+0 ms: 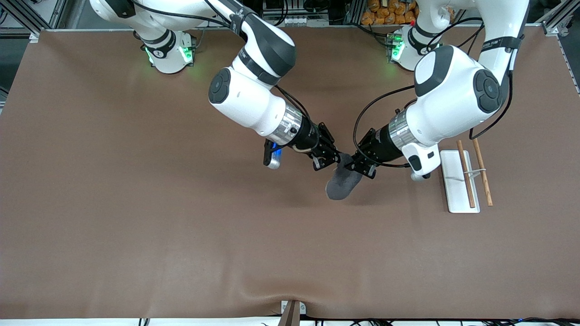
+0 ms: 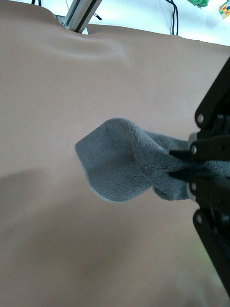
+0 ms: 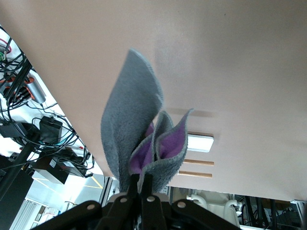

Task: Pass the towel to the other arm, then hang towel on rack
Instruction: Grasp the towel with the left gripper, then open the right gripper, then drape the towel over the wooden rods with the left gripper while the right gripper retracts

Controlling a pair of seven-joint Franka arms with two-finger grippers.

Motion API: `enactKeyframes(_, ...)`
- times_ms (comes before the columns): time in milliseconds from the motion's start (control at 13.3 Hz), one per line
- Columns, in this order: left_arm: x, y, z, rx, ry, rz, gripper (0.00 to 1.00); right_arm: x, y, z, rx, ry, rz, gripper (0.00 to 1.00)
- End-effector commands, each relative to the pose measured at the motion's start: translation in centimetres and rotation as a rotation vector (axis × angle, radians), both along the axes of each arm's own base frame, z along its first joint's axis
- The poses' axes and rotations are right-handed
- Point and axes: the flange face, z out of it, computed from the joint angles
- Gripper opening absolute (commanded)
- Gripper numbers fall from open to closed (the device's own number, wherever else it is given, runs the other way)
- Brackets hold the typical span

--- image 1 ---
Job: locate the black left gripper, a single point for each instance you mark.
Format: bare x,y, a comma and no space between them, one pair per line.
382,143

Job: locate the orange snack bags pile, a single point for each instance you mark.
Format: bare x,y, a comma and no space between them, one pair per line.
389,12

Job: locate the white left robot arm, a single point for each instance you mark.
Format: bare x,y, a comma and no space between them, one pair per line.
453,99

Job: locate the aluminium frame profile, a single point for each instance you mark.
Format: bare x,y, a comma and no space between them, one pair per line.
31,27
555,25

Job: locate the brown table cover mat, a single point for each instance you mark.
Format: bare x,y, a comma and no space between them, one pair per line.
181,235

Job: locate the brown camera mount post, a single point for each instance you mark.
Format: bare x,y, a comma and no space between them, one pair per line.
290,317

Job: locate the grey towel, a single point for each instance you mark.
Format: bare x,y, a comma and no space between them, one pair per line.
342,185

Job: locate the white towel rack base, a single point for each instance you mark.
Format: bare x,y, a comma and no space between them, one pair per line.
453,185

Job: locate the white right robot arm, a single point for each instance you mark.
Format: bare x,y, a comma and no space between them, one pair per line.
253,99

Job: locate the white terminal block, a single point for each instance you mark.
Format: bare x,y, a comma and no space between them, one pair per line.
303,20

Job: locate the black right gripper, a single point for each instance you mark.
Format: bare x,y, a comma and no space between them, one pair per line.
309,136

